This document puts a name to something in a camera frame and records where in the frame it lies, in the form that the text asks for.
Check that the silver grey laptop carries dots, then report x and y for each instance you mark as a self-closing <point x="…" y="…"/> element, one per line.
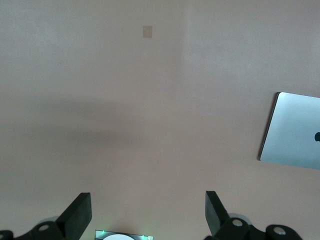
<point x="292" y="130"/>

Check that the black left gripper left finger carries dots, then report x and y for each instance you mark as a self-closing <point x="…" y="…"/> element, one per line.
<point x="75" y="215"/>

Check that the brown tape patch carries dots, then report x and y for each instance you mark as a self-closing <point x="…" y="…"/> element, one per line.
<point x="147" y="31"/>

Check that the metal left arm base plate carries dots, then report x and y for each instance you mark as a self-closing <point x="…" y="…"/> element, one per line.
<point x="100" y="235"/>

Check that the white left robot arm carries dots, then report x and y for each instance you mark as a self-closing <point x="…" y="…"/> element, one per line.
<point x="121" y="237"/>

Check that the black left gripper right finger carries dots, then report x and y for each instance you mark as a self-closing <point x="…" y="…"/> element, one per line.
<point x="217" y="215"/>

